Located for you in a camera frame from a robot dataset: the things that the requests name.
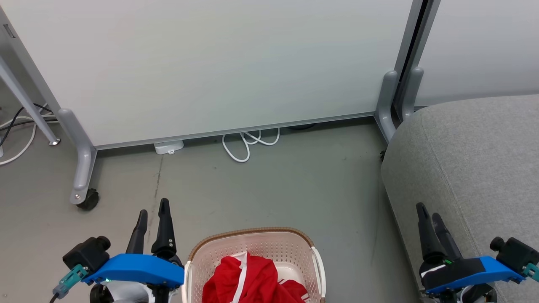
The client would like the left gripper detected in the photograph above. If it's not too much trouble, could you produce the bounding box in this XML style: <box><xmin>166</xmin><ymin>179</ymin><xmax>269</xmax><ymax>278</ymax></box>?
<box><xmin>89</xmin><ymin>198</ymin><xmax>184</xmax><ymax>303</ymax></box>

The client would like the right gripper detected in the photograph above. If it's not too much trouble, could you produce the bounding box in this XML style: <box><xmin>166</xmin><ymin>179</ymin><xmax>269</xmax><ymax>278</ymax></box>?
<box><xmin>416</xmin><ymin>202</ymin><xmax>487</xmax><ymax>292</ymax></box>

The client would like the large red garment white trim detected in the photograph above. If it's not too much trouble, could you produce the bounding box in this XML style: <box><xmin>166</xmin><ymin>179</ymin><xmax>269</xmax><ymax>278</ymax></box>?
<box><xmin>202</xmin><ymin>252</ymin><xmax>295</xmax><ymax>303</ymax></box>

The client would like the red garment with white stripes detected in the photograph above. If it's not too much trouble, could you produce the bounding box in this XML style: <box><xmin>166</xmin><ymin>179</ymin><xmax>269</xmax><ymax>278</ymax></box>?
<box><xmin>278</xmin><ymin>280</ymin><xmax>310</xmax><ymax>303</ymax></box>

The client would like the grey fabric sofa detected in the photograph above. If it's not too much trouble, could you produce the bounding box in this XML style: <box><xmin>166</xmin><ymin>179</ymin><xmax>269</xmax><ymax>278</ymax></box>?
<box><xmin>381</xmin><ymin>95</ymin><xmax>539</xmax><ymax>303</ymax></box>

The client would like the black caster wheel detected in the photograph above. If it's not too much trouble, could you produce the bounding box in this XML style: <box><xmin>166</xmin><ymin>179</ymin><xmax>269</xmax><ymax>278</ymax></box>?
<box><xmin>76</xmin><ymin>188</ymin><xmax>100</xmax><ymax>211</ymax></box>

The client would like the white power adapter box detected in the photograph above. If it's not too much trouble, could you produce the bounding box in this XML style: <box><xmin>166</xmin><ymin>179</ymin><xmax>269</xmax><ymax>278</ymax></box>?
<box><xmin>154</xmin><ymin>140</ymin><xmax>184</xmax><ymax>155</ymax></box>

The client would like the grey partition foot with caster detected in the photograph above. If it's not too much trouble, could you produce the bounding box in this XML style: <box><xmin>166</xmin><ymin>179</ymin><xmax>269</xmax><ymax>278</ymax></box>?
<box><xmin>58</xmin><ymin>108</ymin><xmax>98</xmax><ymax>205</ymax></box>

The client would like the white plastic laundry basket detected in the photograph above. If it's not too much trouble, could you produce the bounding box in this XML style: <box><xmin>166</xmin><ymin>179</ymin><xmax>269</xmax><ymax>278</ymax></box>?
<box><xmin>182</xmin><ymin>227</ymin><xmax>327</xmax><ymax>303</ymax></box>

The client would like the large white partition panel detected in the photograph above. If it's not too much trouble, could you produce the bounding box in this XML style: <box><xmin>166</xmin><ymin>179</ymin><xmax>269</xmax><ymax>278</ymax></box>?
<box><xmin>0</xmin><ymin>0</ymin><xmax>424</xmax><ymax>151</ymax></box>

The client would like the grey metal stand leg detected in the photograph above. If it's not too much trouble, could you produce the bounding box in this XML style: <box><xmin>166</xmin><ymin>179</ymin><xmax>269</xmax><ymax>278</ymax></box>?
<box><xmin>0</xmin><ymin>57</ymin><xmax>61</xmax><ymax>146</ymax></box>

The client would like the teal left camera connector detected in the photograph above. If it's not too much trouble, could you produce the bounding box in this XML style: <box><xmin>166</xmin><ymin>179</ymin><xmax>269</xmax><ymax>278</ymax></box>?
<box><xmin>53</xmin><ymin>264</ymin><xmax>89</xmax><ymax>299</ymax></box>

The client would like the coiled white cable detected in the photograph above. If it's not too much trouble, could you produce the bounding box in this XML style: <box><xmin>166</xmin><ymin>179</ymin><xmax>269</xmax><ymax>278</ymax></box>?
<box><xmin>222</xmin><ymin>128</ymin><xmax>280</xmax><ymax>163</ymax></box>

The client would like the thin white floor cable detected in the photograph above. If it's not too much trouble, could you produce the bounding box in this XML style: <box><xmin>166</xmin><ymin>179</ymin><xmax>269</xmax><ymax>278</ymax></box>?
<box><xmin>0</xmin><ymin>110</ymin><xmax>53</xmax><ymax>165</ymax></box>

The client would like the thin black floor cable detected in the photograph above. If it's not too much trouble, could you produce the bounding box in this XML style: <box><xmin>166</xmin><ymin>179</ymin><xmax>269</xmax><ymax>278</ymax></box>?
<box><xmin>0</xmin><ymin>103</ymin><xmax>59</xmax><ymax>147</ymax></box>

